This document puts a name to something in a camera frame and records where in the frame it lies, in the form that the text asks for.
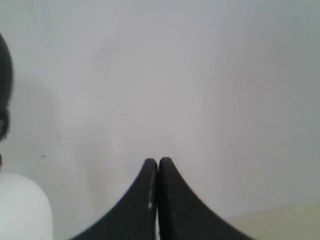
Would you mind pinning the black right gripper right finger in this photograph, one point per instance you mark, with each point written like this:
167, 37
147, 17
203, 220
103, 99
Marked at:
181, 213

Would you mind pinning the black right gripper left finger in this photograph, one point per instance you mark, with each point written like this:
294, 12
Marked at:
134, 216

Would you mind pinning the black helmet with tinted visor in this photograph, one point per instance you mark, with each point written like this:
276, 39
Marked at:
6, 86

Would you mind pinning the white mannequin head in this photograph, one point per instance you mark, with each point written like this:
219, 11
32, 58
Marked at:
25, 211

